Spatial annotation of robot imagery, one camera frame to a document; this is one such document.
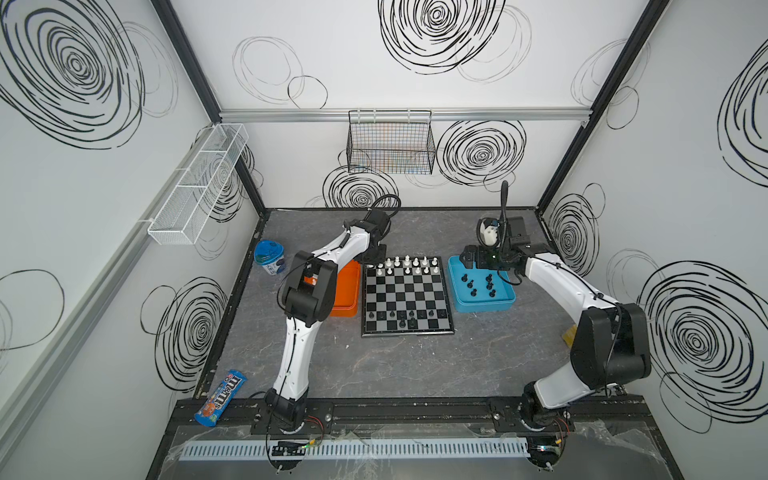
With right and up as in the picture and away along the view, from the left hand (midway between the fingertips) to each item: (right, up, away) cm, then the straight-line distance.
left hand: (377, 258), depth 102 cm
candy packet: (-41, -37, -28) cm, 62 cm away
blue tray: (+33, -10, -5) cm, 35 cm away
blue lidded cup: (-34, +2, -8) cm, 35 cm away
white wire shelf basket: (-47, +15, -27) cm, 56 cm away
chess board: (+9, -12, -8) cm, 17 cm away
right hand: (+29, +2, -12) cm, 32 cm away
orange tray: (-9, -10, -8) cm, 16 cm away
